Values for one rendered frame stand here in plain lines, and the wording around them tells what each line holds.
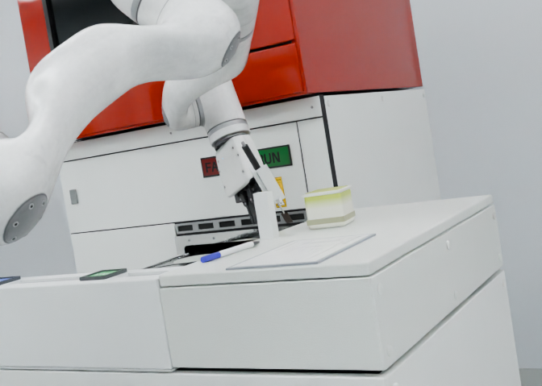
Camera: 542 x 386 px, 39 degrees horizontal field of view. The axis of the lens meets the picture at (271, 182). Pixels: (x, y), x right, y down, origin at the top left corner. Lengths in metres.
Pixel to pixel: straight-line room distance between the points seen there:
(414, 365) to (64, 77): 0.61
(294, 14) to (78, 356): 0.83
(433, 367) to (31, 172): 0.64
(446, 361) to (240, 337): 0.33
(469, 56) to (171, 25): 2.16
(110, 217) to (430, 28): 1.62
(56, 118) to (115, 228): 1.13
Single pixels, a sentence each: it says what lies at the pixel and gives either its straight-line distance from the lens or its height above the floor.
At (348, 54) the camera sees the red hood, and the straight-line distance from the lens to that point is 1.87.
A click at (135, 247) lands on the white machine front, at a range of 2.03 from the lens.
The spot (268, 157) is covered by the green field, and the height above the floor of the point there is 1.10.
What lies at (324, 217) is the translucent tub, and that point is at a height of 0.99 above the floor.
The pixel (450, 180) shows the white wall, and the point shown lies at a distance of 3.16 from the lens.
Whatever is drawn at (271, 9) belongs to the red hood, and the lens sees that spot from 1.69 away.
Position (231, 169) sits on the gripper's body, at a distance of 1.51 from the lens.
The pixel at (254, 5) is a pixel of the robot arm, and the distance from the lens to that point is 1.29.
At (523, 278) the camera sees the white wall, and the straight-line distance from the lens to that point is 3.16.
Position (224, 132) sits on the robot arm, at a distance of 1.51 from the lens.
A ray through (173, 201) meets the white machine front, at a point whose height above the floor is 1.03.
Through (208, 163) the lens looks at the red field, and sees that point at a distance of 1.85.
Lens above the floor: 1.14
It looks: 3 degrees down
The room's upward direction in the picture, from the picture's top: 9 degrees counter-clockwise
